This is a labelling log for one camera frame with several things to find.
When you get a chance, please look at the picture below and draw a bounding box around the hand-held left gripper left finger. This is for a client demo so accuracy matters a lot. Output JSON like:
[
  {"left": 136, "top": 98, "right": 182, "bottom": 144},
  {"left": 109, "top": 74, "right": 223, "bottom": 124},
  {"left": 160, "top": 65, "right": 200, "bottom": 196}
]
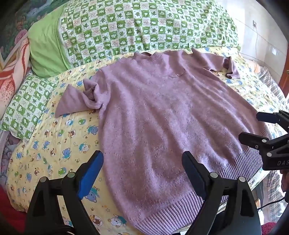
[{"left": 24, "top": 150, "right": 104, "bottom": 235}]

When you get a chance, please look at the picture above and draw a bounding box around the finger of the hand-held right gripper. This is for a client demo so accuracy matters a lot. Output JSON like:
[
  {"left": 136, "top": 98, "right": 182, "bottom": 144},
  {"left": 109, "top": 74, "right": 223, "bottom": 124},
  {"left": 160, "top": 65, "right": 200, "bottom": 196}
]
[
  {"left": 256, "top": 110, "right": 289, "bottom": 133},
  {"left": 239, "top": 132, "right": 289, "bottom": 157}
]

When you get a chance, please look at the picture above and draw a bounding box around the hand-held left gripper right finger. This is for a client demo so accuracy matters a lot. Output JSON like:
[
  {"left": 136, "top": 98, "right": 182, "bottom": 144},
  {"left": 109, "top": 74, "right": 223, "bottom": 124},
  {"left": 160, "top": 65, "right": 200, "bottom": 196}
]
[{"left": 182, "top": 151, "right": 262, "bottom": 235}]

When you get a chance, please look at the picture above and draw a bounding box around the purple knit sweater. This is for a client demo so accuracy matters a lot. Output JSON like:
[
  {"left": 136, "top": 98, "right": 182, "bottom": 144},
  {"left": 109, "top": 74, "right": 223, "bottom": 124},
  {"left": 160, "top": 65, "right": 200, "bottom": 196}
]
[{"left": 55, "top": 48, "right": 272, "bottom": 226}]

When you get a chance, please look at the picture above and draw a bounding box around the plaid striped cloth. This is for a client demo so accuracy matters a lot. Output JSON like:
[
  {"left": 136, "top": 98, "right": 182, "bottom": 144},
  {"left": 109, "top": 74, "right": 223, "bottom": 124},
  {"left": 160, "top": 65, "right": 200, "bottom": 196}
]
[{"left": 257, "top": 67, "right": 289, "bottom": 217}]

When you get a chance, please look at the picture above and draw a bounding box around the yellow cartoon print bed sheet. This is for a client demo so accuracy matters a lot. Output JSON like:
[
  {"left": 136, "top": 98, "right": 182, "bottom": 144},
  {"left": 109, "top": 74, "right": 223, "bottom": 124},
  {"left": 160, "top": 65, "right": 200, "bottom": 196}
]
[{"left": 6, "top": 46, "right": 281, "bottom": 235}]

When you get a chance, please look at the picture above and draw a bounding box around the pink cloth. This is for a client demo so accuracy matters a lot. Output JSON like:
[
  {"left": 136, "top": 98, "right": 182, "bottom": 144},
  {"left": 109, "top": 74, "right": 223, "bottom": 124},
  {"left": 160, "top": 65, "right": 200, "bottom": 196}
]
[{"left": 260, "top": 223, "right": 280, "bottom": 235}]

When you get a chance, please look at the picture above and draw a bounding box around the pale lilac printed sheet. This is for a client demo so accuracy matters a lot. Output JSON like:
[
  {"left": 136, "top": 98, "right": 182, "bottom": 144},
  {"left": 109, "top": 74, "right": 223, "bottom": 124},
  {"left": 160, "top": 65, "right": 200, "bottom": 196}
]
[{"left": 0, "top": 131, "right": 24, "bottom": 179}]

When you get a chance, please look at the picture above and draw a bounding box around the red cloth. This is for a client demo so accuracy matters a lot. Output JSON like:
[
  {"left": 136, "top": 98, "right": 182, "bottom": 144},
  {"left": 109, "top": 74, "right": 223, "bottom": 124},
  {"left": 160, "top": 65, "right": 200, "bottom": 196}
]
[{"left": 0, "top": 186, "right": 29, "bottom": 227}]

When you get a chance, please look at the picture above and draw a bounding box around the green checked pillow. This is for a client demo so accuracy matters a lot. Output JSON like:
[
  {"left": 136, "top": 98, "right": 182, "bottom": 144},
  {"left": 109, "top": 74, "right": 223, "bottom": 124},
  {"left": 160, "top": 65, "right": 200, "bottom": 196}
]
[{"left": 0, "top": 73, "right": 59, "bottom": 139}]

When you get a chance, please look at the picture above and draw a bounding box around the orange floral blanket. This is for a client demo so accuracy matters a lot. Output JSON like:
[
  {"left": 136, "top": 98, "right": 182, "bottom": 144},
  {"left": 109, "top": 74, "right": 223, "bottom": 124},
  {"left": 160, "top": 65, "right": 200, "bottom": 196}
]
[{"left": 0, "top": 35, "right": 32, "bottom": 118}]

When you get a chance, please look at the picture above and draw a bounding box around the green checked quilt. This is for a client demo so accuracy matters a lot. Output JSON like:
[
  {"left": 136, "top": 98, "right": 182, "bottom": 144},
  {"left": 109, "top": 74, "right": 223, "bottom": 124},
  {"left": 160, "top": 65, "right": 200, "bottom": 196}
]
[{"left": 28, "top": 0, "right": 241, "bottom": 77}]

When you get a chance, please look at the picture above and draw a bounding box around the dark landscape printed cloth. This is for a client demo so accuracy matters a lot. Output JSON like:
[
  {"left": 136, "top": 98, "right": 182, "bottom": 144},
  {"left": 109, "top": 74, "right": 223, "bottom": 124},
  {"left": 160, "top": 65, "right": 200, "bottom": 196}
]
[{"left": 0, "top": 0, "right": 67, "bottom": 60}]

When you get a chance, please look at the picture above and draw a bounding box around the wooden door frame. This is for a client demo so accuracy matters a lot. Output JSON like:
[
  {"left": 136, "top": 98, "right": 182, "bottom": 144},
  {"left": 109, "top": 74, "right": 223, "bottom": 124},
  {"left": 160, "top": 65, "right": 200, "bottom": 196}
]
[{"left": 278, "top": 65, "right": 289, "bottom": 99}]

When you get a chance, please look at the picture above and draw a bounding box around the black cable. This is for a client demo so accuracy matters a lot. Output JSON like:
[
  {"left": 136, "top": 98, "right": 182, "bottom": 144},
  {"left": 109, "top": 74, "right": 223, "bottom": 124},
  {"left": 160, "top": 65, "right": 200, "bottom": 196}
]
[{"left": 258, "top": 196, "right": 285, "bottom": 211}]

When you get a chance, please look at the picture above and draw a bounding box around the thin wall cable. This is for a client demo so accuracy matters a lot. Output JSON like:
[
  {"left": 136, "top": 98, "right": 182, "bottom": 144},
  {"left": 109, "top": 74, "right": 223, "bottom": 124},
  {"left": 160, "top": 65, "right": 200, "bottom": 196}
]
[{"left": 255, "top": 26, "right": 259, "bottom": 61}]

